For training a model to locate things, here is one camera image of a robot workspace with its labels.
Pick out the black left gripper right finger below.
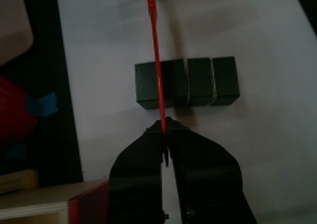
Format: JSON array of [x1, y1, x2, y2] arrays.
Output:
[[166, 117, 259, 224]]

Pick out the light wooden box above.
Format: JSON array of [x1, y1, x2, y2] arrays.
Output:
[[0, 168, 41, 195]]

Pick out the narrow dark green sushi piece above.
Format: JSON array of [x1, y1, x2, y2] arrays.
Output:
[[210, 56, 243, 107], [185, 57, 217, 107]]

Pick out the white cutting board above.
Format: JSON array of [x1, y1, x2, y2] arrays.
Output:
[[57, 0, 317, 224]]

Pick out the wide dark green sushi piece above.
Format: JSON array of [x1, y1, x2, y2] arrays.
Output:
[[134, 58, 190, 110]]

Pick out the blue flat piece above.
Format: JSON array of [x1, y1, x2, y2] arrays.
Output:
[[26, 92, 59, 118]]

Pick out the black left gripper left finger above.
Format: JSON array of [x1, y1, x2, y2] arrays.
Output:
[[109, 119, 170, 224]]

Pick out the wooden drawer with red front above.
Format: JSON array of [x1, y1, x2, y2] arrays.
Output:
[[0, 179, 112, 224]]

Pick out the pink rectangular plate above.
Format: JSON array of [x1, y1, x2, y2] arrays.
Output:
[[0, 0, 35, 67]]

